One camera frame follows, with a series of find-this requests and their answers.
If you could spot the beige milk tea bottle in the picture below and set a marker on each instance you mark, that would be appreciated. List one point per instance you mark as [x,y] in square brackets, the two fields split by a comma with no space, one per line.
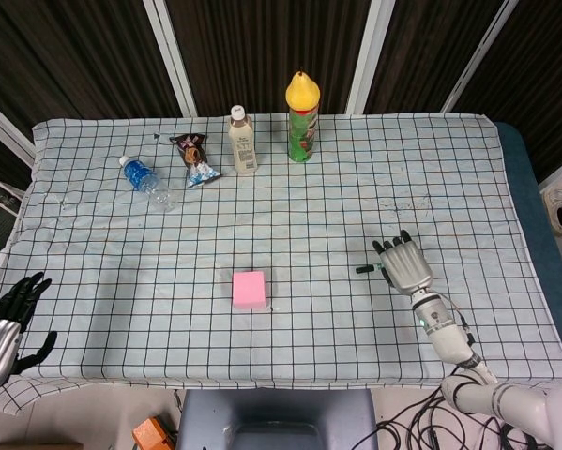
[243,145]

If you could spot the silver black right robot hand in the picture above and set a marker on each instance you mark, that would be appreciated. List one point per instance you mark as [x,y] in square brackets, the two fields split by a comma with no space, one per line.
[407,267]

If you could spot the pink sponge block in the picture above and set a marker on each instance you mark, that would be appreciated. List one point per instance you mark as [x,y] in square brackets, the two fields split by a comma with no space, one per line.
[248,290]

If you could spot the green chips can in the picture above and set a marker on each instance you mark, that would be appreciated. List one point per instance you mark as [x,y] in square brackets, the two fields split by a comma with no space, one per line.
[303,136]

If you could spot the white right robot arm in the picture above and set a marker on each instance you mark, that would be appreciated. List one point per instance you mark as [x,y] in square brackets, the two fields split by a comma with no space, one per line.
[449,333]

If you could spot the clear water bottle blue label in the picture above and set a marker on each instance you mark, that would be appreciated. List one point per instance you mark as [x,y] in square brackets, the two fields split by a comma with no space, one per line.
[144,180]

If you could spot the blue table pad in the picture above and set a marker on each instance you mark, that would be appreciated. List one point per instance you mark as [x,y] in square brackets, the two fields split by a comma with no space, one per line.
[529,211]

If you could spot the orange box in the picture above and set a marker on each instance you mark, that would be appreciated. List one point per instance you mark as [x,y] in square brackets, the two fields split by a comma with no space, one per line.
[151,433]

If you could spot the black green marker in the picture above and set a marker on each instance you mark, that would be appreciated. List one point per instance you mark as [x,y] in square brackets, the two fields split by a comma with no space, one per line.
[366,269]

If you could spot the brown snack packet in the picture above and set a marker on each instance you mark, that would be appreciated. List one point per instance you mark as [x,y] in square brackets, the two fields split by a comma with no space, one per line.
[191,147]

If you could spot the white shoe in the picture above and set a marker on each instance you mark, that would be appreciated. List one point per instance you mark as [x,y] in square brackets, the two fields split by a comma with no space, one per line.
[559,197]

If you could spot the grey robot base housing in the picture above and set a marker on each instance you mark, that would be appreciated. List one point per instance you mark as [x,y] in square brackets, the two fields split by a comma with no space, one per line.
[276,417]

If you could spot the yellow toy pear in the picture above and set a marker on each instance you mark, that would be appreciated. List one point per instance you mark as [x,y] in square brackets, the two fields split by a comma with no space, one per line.
[301,93]

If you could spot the white black grid tablecloth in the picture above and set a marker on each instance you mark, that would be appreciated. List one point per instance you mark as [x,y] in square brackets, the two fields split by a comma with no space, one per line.
[308,244]

